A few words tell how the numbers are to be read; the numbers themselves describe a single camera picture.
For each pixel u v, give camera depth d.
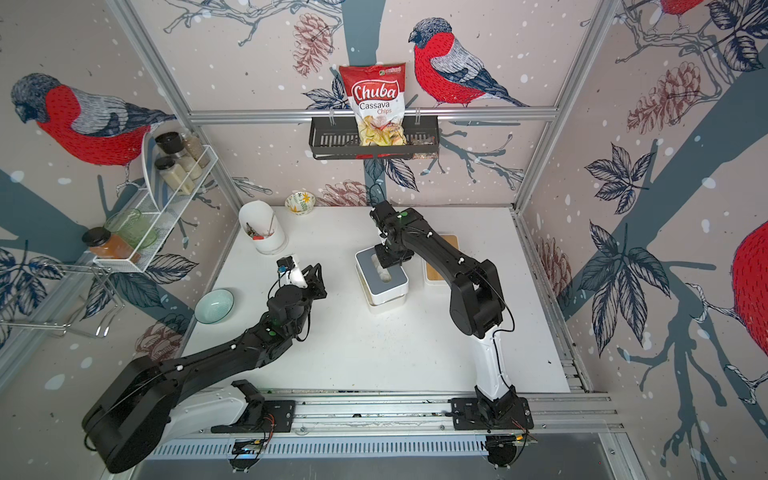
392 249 0.76
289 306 0.62
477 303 0.52
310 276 0.74
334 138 0.95
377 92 0.80
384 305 0.87
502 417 0.68
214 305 0.91
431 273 0.91
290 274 0.69
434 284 0.91
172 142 0.80
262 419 0.71
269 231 1.01
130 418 0.40
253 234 1.01
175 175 0.76
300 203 1.22
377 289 0.84
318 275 0.80
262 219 1.01
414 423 0.73
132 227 0.67
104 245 0.60
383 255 0.81
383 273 0.91
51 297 0.56
